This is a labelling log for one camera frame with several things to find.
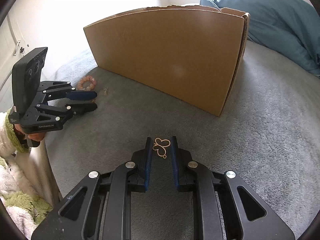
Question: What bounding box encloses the green fuzzy sleeve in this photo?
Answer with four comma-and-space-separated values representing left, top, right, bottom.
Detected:
4, 110, 29, 153

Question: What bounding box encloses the left hand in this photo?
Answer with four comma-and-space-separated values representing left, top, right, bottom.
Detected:
14, 124, 46, 142

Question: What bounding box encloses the teal blue duvet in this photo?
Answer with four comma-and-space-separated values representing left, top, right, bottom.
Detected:
200, 0, 319, 77

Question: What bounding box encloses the gold butterfly pendant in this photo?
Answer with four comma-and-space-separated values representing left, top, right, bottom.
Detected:
152, 138, 171, 159

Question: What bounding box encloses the white wardrobe door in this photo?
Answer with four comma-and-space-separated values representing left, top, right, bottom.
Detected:
1, 13, 29, 112

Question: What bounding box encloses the brown cardboard box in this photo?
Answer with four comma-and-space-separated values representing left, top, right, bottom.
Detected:
84, 5, 250, 116

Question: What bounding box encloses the pink bead bracelet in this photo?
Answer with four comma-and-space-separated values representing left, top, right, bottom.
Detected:
77, 75, 98, 92

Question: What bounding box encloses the grey fleece bed blanket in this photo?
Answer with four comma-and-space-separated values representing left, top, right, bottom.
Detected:
46, 42, 319, 237

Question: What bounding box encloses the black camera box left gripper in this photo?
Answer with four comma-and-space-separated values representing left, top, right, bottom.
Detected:
12, 47, 48, 114

